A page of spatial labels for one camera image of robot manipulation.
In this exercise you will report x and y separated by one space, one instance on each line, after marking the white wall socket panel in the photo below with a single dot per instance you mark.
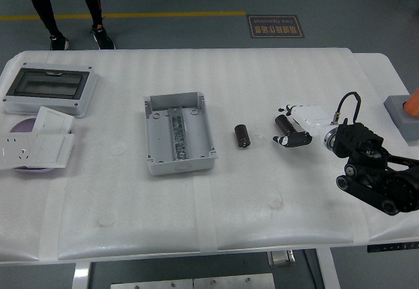
13 151

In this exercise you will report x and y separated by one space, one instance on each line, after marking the purple round plate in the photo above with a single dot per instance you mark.
23 126

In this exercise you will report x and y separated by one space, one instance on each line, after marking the brown floor sign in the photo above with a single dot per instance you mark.
275 27

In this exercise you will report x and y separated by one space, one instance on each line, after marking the black table control panel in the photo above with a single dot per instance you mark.
393 247

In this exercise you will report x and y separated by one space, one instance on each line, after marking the open grey junction box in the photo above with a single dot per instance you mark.
196 138

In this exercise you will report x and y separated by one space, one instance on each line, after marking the white switch panel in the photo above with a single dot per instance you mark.
52 120
52 149

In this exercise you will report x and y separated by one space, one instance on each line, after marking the metal table bracket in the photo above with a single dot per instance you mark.
281 259

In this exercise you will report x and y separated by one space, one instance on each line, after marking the grey square block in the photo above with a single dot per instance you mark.
401 120

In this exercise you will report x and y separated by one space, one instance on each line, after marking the black cylindrical battery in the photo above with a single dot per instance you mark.
282 123
242 136

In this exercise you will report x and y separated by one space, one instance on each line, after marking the grey distribution box dark window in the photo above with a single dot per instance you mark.
49 84

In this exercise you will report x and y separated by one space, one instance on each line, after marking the metal mounting rail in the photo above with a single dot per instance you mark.
178 135

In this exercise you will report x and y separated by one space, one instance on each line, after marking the orange cone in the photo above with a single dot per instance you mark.
413 105

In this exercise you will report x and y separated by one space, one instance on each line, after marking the robot right hand white shell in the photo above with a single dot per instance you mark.
311 118

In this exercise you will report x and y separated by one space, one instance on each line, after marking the white foam mat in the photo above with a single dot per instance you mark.
262 187

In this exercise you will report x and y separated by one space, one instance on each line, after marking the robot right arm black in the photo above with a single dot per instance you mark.
360 138

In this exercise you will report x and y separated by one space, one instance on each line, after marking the grey metal base plate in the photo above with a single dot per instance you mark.
150 284
234 281

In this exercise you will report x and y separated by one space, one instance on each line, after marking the white table leg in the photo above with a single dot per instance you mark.
82 276
329 269

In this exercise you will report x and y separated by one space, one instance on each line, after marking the person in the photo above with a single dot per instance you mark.
44 0

